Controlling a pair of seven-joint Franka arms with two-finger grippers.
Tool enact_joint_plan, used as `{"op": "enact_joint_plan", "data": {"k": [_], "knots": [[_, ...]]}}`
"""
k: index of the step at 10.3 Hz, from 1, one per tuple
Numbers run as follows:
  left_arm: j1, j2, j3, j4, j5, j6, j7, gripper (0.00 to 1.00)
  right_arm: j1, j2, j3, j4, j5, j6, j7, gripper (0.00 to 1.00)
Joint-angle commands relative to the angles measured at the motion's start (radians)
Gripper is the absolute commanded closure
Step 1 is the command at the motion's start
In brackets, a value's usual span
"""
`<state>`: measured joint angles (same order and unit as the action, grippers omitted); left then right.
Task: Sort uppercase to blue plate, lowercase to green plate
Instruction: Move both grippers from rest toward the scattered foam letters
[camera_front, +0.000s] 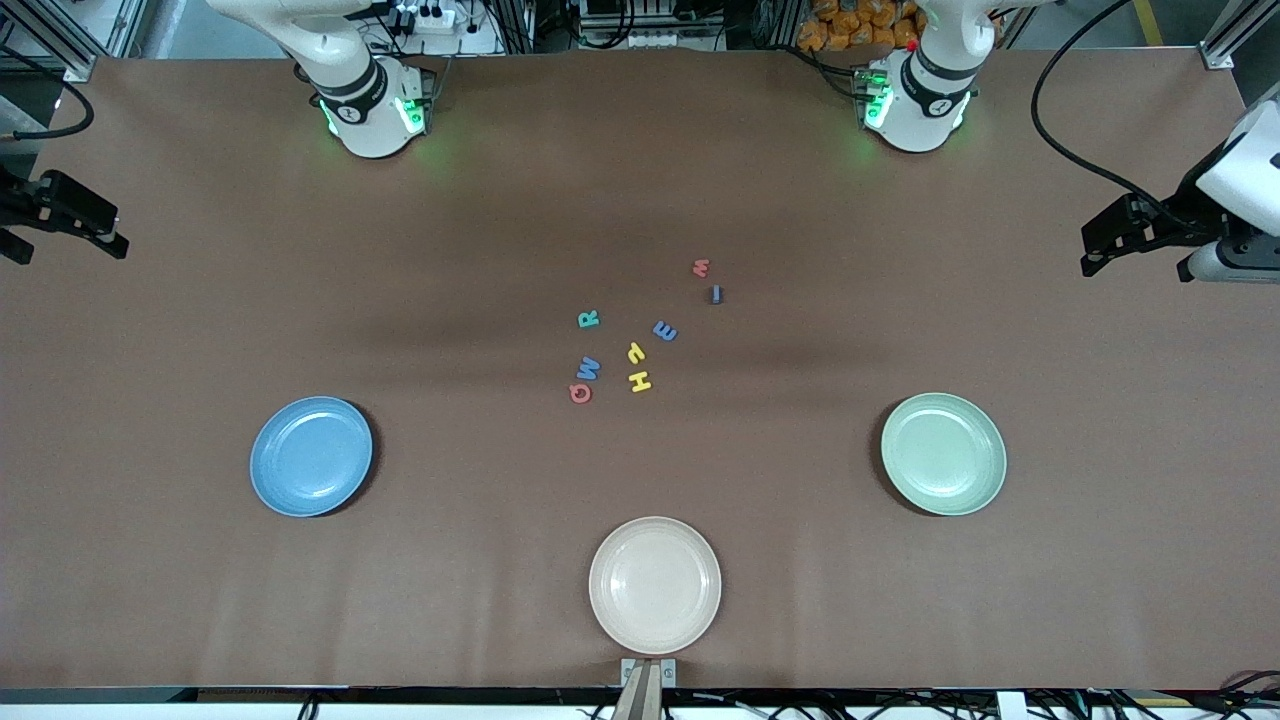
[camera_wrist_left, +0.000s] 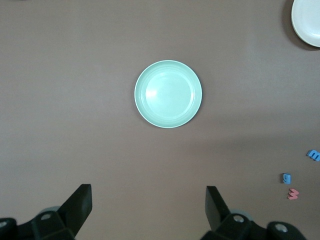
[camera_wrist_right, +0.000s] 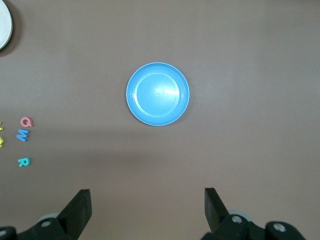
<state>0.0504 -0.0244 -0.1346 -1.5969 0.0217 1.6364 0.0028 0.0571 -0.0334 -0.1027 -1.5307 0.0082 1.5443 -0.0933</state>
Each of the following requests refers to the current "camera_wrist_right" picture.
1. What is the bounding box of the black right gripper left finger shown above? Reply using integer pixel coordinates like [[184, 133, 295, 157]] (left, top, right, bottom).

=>
[[0, 189, 93, 240]]

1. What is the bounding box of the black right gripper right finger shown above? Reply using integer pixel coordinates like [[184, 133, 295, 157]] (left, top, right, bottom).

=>
[[201, 187, 307, 240]]

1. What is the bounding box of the teal foam letter R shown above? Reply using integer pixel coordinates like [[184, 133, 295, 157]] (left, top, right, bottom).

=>
[[17, 157, 31, 168]]

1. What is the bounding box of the red foam letter Q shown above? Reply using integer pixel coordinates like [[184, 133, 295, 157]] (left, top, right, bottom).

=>
[[20, 116, 34, 128]]

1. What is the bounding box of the blue foam uppercase letter W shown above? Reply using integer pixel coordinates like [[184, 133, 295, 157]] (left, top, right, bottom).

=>
[[15, 128, 31, 143]]

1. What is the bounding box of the blue plastic plate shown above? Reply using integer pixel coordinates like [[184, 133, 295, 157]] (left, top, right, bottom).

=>
[[125, 62, 191, 127]]

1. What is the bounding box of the beige plastic plate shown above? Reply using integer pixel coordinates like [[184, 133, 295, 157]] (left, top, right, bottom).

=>
[[0, 0, 14, 51]]

